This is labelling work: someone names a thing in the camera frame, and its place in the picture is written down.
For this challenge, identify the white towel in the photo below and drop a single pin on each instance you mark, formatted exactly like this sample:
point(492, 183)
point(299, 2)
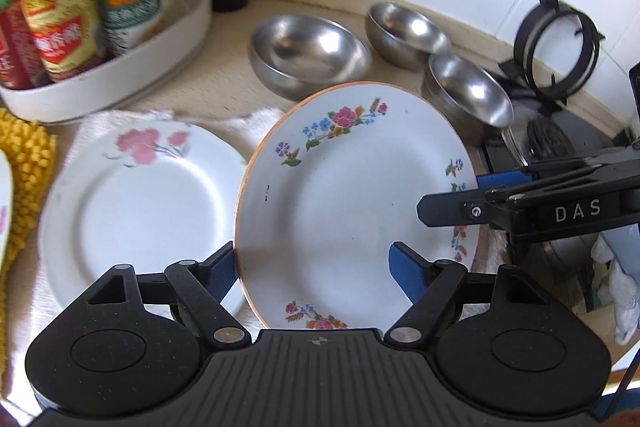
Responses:
point(102, 119)

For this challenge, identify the black burner pan support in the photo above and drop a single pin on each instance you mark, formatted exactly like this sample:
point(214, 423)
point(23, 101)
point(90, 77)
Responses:
point(532, 34)

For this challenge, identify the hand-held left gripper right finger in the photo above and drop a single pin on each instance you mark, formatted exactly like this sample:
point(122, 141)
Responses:
point(406, 278)

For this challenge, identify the orange-rimmed floral plate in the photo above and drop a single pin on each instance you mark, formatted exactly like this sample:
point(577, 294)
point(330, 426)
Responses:
point(345, 202)

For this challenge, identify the white plate with pink print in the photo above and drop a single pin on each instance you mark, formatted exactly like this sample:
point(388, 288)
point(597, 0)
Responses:
point(4, 212)

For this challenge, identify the red label sauce bottle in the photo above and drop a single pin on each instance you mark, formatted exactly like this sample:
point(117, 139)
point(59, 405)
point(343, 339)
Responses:
point(15, 42)

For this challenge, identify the white plastic tray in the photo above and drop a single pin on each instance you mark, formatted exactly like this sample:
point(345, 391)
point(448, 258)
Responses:
point(150, 57)

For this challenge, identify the yellow chenille cloth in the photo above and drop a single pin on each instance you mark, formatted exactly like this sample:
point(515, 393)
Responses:
point(27, 167)

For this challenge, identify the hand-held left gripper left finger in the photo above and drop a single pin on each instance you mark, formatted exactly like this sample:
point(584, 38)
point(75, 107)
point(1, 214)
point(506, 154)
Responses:
point(223, 274)

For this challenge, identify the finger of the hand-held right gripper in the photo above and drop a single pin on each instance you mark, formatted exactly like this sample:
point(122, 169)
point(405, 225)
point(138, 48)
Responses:
point(450, 211)
point(500, 180)

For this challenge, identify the white and blue cloth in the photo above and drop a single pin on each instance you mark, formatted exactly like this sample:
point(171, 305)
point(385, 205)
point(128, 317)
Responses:
point(620, 287)

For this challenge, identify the large stainless steel bowl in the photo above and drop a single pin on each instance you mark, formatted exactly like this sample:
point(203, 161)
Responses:
point(310, 49)

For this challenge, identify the white plate with pink flowers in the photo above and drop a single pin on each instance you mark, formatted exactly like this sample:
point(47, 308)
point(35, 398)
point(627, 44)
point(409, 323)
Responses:
point(135, 217)

